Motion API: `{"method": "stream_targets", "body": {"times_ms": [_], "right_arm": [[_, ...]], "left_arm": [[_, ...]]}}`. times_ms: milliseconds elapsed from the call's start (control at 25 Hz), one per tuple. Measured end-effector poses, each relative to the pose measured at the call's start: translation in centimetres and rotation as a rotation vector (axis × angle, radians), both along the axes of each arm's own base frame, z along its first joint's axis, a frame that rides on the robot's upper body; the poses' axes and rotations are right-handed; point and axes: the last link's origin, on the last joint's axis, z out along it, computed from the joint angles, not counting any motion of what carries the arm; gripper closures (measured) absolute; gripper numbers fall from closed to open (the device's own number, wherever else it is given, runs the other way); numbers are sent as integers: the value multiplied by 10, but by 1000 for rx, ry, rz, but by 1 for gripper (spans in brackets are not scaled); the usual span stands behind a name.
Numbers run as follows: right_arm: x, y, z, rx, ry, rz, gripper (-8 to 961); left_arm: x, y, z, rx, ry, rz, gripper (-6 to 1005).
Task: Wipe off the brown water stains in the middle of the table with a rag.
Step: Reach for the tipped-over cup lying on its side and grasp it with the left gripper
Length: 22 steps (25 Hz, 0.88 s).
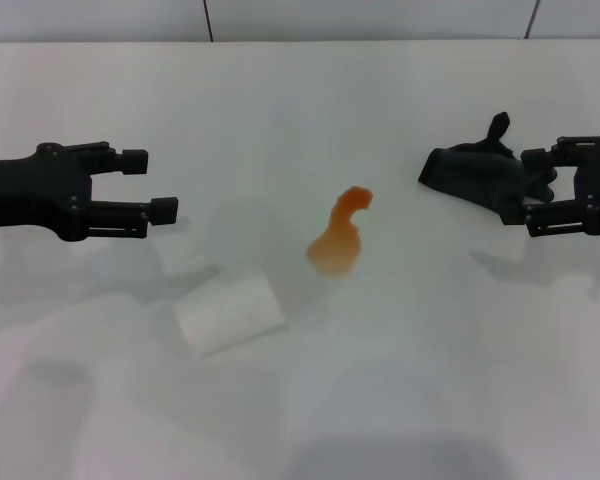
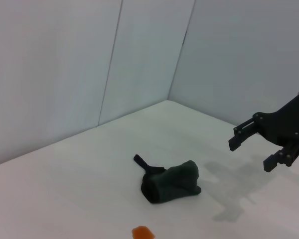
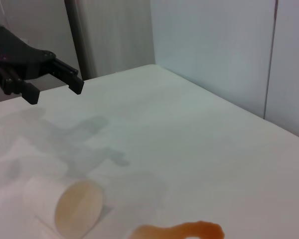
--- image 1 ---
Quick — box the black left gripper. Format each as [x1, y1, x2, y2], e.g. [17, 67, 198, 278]
[0, 141, 180, 244]

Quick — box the dark blue rag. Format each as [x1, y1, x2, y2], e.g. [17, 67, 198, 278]
[417, 111, 560, 218]

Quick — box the white plastic cup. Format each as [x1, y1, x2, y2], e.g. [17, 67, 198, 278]
[172, 262, 289, 360]

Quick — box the brown water stain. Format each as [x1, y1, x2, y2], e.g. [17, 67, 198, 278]
[305, 184, 376, 277]

